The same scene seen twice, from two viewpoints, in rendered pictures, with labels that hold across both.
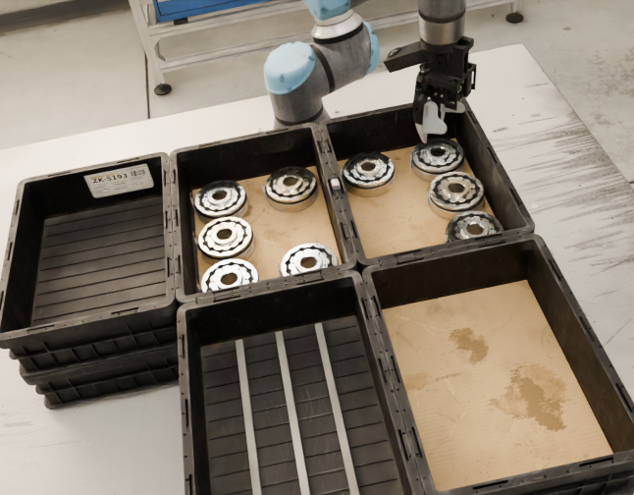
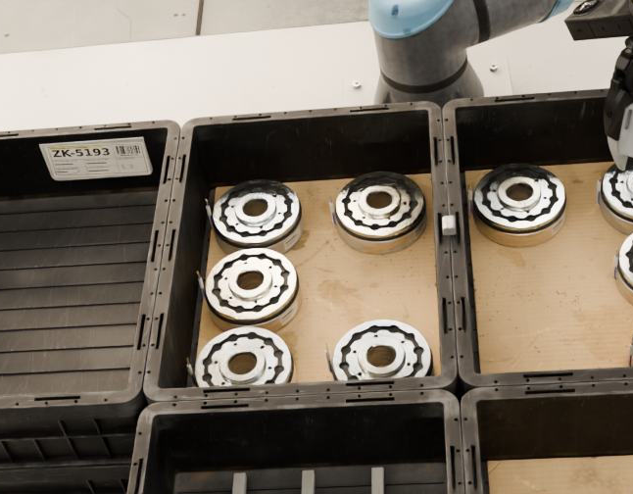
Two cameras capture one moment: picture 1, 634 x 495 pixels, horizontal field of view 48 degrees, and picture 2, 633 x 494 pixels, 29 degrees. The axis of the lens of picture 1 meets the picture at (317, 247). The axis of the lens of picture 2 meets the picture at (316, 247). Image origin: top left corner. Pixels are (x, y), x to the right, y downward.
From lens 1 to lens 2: 0.15 m
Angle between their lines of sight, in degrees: 8
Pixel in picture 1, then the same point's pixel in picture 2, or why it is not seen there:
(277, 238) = (340, 297)
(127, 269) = (84, 314)
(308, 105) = (438, 61)
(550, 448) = not seen: outside the picture
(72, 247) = (5, 260)
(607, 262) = not seen: outside the picture
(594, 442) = not seen: outside the picture
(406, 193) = (580, 250)
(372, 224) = (508, 298)
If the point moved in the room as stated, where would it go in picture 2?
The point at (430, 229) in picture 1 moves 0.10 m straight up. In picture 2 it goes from (608, 324) to (614, 261)
